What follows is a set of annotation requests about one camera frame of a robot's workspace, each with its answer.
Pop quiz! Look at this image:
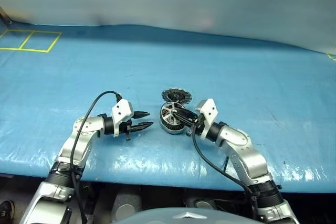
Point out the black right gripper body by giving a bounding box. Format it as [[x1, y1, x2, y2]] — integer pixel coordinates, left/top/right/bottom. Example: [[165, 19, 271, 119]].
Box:
[[186, 114, 208, 137]]

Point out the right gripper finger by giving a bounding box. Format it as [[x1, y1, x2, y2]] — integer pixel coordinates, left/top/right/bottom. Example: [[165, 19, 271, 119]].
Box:
[[172, 108, 199, 126]]

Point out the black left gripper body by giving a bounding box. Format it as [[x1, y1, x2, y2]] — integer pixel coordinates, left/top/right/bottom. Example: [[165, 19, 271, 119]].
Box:
[[120, 119, 134, 141]]

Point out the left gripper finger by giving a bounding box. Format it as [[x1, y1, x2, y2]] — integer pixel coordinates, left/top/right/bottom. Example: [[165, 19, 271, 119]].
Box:
[[128, 121, 154, 134], [131, 111, 151, 121]]

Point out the copper wound motor stator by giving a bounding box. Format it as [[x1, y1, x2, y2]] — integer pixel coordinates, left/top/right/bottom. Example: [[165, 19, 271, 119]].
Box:
[[160, 119, 186, 135]]

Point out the black rotor with silver spokes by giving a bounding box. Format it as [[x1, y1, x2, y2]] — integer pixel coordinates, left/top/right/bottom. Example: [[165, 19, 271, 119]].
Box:
[[159, 101, 190, 132]]

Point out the black motor stator disc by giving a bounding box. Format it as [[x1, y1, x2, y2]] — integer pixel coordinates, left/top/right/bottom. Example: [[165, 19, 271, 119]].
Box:
[[161, 87, 193, 104]]

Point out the blue plastic table cover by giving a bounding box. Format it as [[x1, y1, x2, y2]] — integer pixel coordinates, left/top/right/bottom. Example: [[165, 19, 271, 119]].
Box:
[[0, 22, 336, 192]]

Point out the grey rounded block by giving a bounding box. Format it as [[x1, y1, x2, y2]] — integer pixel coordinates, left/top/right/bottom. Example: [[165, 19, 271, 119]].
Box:
[[114, 194, 143, 221], [193, 199, 219, 210]]

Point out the grey robot torso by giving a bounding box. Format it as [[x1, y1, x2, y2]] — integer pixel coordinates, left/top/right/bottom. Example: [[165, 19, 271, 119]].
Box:
[[111, 207, 259, 224]]

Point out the yellow tape grid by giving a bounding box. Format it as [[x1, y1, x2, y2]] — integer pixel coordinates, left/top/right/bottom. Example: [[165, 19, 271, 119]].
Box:
[[0, 29, 63, 53]]

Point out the black shoe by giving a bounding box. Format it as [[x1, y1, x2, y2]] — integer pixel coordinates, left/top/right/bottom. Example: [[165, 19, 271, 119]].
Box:
[[0, 199, 15, 221]]

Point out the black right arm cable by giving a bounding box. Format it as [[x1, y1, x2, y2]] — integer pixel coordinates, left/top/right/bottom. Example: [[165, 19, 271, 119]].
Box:
[[191, 126, 259, 221]]

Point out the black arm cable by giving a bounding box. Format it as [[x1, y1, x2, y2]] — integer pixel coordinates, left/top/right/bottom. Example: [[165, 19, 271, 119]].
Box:
[[70, 91, 123, 224], [191, 126, 259, 221]]

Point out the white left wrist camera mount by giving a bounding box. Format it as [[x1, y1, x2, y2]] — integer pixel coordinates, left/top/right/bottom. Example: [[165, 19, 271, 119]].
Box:
[[110, 99, 134, 138]]

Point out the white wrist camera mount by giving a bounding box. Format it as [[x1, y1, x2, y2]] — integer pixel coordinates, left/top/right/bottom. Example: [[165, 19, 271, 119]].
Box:
[[194, 99, 219, 140], [110, 99, 134, 138]]

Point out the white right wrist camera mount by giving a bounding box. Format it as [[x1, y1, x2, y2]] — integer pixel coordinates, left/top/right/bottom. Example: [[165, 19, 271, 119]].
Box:
[[194, 99, 219, 140]]

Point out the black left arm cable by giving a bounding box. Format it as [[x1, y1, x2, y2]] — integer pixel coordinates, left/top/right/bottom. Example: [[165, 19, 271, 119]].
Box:
[[70, 91, 123, 224]]

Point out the dark metal frame leg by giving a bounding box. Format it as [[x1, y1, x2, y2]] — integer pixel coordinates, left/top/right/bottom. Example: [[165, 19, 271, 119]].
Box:
[[0, 6, 13, 27]]

